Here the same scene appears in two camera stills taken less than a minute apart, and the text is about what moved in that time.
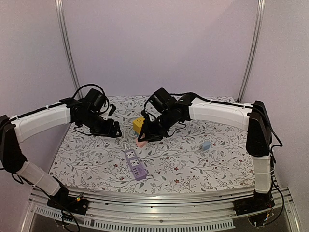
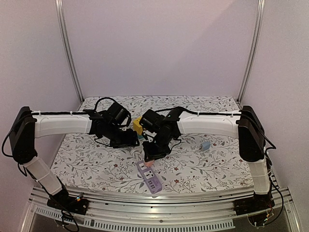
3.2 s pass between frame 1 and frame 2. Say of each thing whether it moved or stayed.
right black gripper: moved
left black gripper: moved
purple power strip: moved
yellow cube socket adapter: stayed
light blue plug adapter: stayed
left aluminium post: stayed
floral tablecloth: stayed
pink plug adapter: moved
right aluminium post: stayed
